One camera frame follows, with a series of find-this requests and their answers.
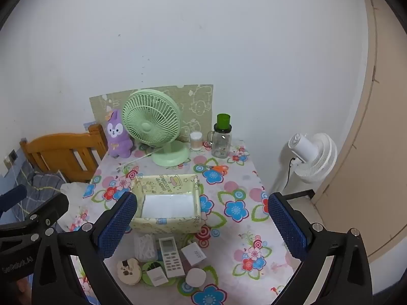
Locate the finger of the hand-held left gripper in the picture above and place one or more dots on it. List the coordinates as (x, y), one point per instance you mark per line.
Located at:
(54, 208)
(14, 195)

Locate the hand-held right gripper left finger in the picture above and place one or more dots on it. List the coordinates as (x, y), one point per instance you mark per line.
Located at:
(117, 225)

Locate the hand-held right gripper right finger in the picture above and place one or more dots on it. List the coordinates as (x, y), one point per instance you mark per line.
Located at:
(287, 228)

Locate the yellow printed fabric storage box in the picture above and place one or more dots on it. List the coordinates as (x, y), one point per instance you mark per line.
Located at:
(165, 225)

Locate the cream round hedgehog mirror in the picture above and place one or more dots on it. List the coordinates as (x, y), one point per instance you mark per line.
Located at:
(127, 276)

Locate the green round disc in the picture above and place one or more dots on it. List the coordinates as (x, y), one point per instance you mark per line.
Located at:
(143, 276)

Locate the white remote control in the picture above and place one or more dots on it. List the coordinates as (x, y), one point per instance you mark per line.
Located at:
(170, 257)

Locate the small white plug charger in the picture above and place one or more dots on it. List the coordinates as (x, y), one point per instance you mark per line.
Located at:
(156, 277)

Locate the white rectangular power adapter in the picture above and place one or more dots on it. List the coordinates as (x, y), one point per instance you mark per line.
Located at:
(192, 254)

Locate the white round puck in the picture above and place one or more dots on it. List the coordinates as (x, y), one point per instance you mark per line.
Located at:
(195, 278)

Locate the grey plaid blanket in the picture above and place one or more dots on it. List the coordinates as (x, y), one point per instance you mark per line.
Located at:
(44, 181)

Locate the clear bag of cotton swabs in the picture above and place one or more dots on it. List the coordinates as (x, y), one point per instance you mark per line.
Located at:
(144, 247)

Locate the wooden chair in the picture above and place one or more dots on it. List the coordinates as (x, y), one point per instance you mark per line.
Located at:
(57, 143)

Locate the floral tablecloth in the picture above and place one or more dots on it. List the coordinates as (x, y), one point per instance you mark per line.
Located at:
(241, 178)

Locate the white standing fan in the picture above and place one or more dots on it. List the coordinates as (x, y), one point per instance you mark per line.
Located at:
(305, 152)

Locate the purple plush toy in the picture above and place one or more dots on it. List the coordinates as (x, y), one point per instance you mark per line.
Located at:
(117, 139)

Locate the green desk fan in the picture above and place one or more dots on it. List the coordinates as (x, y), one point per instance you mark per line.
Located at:
(146, 127)

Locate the glass mug jar green lid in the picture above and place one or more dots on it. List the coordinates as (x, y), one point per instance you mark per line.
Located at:
(221, 143)

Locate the cotton swab jar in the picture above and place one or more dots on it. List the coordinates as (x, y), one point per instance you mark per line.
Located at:
(196, 141)

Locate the beige door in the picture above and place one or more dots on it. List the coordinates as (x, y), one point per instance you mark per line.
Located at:
(381, 133)

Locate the wall socket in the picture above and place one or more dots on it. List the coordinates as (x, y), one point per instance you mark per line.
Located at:
(12, 156)

